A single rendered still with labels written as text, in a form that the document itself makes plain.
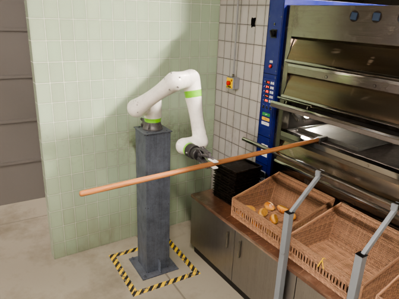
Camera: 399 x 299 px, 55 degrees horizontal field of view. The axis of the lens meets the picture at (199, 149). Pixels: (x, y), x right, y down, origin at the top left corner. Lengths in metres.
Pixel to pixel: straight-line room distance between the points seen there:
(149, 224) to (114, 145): 0.75
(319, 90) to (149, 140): 1.24
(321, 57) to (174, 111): 1.41
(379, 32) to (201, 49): 1.61
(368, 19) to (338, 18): 0.21
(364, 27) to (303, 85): 0.59
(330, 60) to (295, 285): 1.44
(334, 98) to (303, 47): 0.45
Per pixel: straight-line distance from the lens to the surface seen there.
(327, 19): 2.76
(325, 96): 2.75
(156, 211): 3.04
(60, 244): 3.56
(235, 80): 3.38
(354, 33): 2.63
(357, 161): 2.67
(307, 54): 2.85
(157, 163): 2.88
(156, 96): 2.52
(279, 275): 2.54
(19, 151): 4.48
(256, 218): 2.74
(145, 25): 3.28
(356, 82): 2.61
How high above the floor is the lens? 2.02
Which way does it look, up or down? 19 degrees down
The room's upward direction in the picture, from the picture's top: 2 degrees clockwise
